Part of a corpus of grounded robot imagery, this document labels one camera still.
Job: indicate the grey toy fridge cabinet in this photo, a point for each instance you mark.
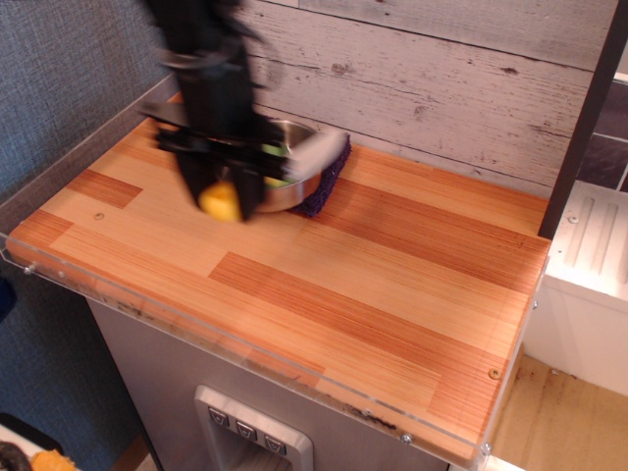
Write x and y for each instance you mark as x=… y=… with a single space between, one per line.
x=161 y=372

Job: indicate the silver dispenser panel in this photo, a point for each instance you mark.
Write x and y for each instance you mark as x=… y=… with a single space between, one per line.
x=240 y=437

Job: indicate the purple knitted cloth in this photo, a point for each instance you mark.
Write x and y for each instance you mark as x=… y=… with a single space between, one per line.
x=313 y=204

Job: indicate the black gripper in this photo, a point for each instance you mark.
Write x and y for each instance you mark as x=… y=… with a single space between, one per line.
x=216 y=122

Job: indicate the yellow handled toy knife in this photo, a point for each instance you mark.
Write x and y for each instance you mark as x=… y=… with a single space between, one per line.
x=200 y=174

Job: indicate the orange object bottom left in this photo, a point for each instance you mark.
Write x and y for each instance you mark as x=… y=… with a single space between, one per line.
x=51 y=460

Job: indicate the dark right frame post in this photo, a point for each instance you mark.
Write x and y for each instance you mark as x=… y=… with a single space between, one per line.
x=603 y=76

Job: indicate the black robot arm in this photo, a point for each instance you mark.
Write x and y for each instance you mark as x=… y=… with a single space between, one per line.
x=188 y=26

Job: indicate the stainless steel pot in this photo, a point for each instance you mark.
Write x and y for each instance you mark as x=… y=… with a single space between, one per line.
x=312 y=152

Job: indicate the white toy sink unit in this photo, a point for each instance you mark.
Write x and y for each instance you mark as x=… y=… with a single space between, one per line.
x=579 y=321

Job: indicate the clear acrylic edge guard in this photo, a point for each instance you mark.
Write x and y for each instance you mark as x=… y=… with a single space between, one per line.
x=428 y=393

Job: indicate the green toy pear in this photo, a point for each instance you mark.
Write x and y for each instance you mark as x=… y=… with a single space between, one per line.
x=281 y=153

